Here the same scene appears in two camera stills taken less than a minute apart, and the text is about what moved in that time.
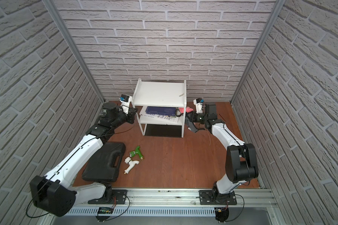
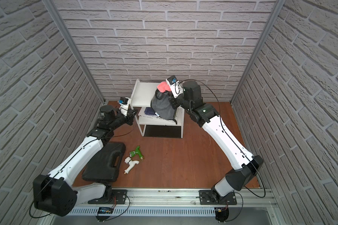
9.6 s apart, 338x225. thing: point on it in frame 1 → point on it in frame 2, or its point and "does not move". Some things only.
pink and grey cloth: x=188 y=122 → x=160 y=102
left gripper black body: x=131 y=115 does not move
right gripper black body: x=198 y=117 → x=176 y=102
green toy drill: x=132 y=153 does not move
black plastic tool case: x=102 y=167 does not move
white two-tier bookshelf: x=148 y=94 does not move
